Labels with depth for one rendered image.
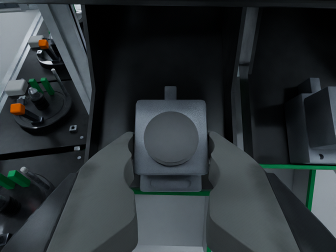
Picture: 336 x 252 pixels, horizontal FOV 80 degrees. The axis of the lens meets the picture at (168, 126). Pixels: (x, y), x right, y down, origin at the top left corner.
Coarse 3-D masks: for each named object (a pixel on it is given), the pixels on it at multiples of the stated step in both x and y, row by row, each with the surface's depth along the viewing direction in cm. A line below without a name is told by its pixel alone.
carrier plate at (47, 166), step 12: (36, 156) 45; (48, 156) 45; (60, 156) 45; (72, 156) 45; (0, 168) 43; (12, 168) 43; (36, 168) 43; (48, 168) 44; (60, 168) 44; (72, 168) 44; (60, 180) 42
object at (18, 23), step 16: (0, 16) 109; (16, 16) 109; (32, 16) 109; (0, 32) 99; (16, 32) 99; (0, 48) 90; (16, 48) 90; (0, 64) 83; (0, 80) 77; (320, 176) 54; (320, 192) 52; (320, 208) 49
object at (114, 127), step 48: (96, 48) 19; (144, 48) 22; (192, 48) 22; (240, 48) 17; (96, 96) 19; (144, 96) 20; (192, 96) 20; (96, 144) 19; (144, 192) 16; (192, 192) 16
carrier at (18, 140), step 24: (24, 96) 52; (48, 96) 54; (72, 96) 57; (0, 120) 51; (24, 120) 49; (48, 120) 49; (72, 120) 52; (0, 144) 47; (24, 144) 47; (48, 144) 47; (72, 144) 47
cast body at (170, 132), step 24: (168, 96) 17; (144, 120) 12; (168, 120) 11; (192, 120) 12; (144, 144) 11; (168, 144) 11; (192, 144) 11; (144, 168) 11; (168, 168) 11; (192, 168) 11
